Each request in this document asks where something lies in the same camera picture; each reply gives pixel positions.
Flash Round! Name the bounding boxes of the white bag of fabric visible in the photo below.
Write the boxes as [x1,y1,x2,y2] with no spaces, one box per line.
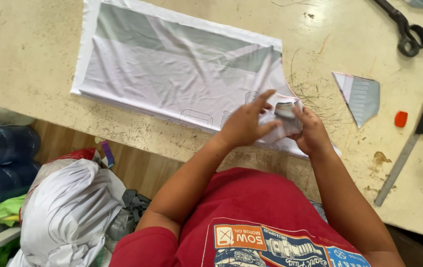
[6,148,127,267]

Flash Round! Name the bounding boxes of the person's red printed shirt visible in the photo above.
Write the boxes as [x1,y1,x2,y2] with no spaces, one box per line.
[109,167,372,267]

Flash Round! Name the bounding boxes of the metal ruler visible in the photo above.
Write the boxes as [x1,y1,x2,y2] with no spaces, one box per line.
[373,76,423,207]

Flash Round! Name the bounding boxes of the person's left hand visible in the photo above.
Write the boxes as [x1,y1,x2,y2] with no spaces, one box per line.
[219,89,283,148]

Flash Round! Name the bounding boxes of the black fabric scissors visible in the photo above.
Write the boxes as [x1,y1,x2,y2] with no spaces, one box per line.
[373,0,423,58]

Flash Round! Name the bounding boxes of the heap of fabric scraps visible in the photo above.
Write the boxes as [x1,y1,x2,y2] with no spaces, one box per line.
[0,189,152,267]

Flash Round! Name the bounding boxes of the grey fabric offcut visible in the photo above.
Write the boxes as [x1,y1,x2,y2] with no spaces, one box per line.
[331,71,381,129]

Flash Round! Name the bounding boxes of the person's right hand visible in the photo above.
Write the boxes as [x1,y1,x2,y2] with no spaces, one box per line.
[289,106,333,156]

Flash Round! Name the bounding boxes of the white grey printed fabric panel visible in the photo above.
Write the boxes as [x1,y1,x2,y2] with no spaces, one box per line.
[70,0,343,159]

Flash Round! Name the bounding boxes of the orange tailor's chalk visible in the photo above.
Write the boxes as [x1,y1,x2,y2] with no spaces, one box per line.
[394,111,409,128]

